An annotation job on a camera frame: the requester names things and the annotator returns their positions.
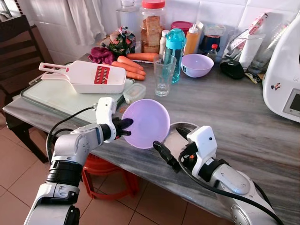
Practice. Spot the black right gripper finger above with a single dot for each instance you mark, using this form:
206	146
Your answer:
164	152
183	130

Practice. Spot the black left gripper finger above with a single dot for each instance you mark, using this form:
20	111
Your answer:
127	123
126	132

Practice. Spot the round lilac plastic plate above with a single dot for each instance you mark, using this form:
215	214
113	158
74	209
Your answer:
147	124

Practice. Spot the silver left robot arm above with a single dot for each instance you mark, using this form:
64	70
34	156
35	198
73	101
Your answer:
70	145

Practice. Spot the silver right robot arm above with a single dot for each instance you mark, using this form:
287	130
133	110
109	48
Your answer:
234	180

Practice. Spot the round steel plate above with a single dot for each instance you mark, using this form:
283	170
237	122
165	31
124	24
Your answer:
174	139

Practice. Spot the small clear plastic container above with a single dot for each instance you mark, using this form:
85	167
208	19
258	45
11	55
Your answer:
133	91

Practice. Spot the red plastic stool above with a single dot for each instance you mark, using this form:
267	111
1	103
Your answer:
101	166

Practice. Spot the clear drinking glass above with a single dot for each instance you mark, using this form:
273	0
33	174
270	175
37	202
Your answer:
164	86

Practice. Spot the white mandoline slicer box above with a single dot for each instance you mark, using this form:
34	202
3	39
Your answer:
79	75

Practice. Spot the lilac plastic bowl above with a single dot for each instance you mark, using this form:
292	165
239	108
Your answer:
197	65

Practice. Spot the maroon crumpled cloth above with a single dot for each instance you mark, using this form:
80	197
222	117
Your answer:
101	55

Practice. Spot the pale green cutting board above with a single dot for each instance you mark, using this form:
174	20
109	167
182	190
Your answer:
51	96

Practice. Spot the black pouch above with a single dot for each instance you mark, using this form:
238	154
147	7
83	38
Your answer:
232	70

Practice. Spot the small red capped bottle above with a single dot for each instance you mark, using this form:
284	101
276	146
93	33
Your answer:
213	52

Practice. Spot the small white bottle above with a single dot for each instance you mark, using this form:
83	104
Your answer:
163	42

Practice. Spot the orange squeeze bottle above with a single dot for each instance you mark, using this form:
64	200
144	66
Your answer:
192	42

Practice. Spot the teal lidded water bottle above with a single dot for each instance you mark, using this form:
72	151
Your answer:
175	40

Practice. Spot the dark filled glass jar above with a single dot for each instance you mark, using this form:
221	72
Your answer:
209	43

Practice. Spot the large red lidded jar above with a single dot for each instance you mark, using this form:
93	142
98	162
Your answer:
152	33

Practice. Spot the dark red lidded tub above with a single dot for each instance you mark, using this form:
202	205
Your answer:
180	26

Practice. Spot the clear glass jar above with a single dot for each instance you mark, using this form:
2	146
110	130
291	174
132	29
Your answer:
127	16

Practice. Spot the white hanging towel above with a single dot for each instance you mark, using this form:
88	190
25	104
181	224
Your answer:
84	21

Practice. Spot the white kitchen food processor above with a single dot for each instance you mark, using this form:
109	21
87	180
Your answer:
279	70

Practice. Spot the dark wooden chair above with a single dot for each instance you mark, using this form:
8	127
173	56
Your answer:
18	51

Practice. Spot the red white printed packet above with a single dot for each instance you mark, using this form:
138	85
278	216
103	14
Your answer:
255	26

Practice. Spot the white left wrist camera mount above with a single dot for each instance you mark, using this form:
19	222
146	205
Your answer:
105	112

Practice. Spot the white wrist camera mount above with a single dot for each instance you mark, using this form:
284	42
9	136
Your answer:
204	140
105	112

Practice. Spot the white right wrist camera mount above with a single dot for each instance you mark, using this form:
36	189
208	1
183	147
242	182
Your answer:
204	140

